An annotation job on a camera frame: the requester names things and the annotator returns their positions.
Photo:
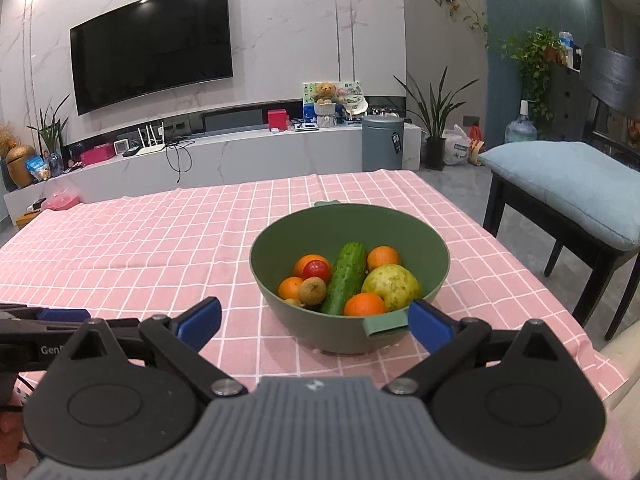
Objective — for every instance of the red tomato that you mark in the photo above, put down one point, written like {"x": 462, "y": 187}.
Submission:
{"x": 318, "y": 271}

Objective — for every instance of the gold vase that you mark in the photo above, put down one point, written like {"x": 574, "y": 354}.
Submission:
{"x": 20, "y": 167}

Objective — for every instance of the white router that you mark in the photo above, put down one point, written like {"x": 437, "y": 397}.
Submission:
{"x": 150, "y": 147}

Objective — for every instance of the white hat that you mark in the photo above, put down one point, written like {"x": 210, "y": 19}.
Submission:
{"x": 356, "y": 106}

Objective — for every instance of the red box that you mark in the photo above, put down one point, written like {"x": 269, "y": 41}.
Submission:
{"x": 277, "y": 121}

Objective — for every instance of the small white clock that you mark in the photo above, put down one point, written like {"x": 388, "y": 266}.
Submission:
{"x": 122, "y": 148}

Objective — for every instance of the large orange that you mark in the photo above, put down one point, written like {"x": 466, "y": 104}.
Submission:
{"x": 365, "y": 305}
{"x": 303, "y": 261}
{"x": 382, "y": 257}

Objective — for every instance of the pink storage box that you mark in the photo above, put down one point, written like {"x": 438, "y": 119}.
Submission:
{"x": 96, "y": 155}

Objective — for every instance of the black flat television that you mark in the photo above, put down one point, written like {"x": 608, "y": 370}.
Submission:
{"x": 150, "y": 45}

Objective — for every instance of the green plant in blue vase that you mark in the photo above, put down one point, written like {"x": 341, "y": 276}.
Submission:
{"x": 50, "y": 130}

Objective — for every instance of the black wooden chair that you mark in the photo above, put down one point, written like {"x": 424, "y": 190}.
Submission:
{"x": 610, "y": 80}

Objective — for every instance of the long-leaf potted plant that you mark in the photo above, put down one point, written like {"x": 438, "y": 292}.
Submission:
{"x": 435, "y": 110}

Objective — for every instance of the small orange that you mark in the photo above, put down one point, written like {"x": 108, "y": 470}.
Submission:
{"x": 290, "y": 288}

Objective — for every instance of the brown teddy bear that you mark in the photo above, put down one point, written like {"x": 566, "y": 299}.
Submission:
{"x": 324, "y": 92}

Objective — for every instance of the green bowl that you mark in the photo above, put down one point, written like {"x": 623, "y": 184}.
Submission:
{"x": 300, "y": 240}

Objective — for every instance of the grey trash can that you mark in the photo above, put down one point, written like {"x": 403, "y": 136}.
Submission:
{"x": 382, "y": 142}

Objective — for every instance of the dark cabinet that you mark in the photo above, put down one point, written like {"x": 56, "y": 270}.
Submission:
{"x": 570, "y": 105}

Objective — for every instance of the white plastic bag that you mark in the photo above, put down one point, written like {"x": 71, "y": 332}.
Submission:
{"x": 456, "y": 150}

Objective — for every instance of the blue snack bag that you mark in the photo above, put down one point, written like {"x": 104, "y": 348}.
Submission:
{"x": 37, "y": 167}

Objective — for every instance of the pink plastic container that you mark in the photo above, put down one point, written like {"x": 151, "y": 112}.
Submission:
{"x": 62, "y": 197}

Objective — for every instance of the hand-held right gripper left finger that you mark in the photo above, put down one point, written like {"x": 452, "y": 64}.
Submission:
{"x": 200, "y": 321}

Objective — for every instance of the pink checked tablecloth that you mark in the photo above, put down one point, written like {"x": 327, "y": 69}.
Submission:
{"x": 150, "y": 240}

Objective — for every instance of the leafy plant on cabinet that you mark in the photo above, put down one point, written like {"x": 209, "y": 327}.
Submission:
{"x": 535, "y": 60}

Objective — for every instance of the blue water jug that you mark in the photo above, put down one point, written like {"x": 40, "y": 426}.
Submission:
{"x": 521, "y": 130}

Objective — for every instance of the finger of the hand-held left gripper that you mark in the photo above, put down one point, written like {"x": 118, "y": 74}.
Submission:
{"x": 60, "y": 314}
{"x": 35, "y": 332}

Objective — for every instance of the green cucumber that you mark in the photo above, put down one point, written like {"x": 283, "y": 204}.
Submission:
{"x": 344, "y": 275}

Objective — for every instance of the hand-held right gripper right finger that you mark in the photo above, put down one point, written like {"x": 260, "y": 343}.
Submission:
{"x": 429, "y": 325}

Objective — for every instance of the white marble tv console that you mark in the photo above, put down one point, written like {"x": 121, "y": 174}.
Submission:
{"x": 250, "y": 160}

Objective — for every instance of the printed picture board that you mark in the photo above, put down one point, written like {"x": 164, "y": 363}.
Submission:
{"x": 350, "y": 90}

